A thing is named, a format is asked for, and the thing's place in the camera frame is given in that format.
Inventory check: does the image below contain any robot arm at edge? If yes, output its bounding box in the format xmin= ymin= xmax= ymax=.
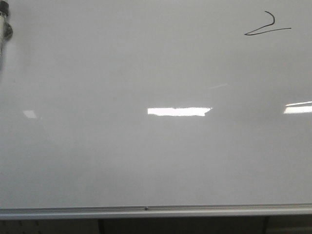
xmin=0 ymin=0 xmax=13 ymax=67

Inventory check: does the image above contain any white whiteboard with aluminium frame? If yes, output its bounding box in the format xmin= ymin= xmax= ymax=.
xmin=0 ymin=0 xmax=312 ymax=220

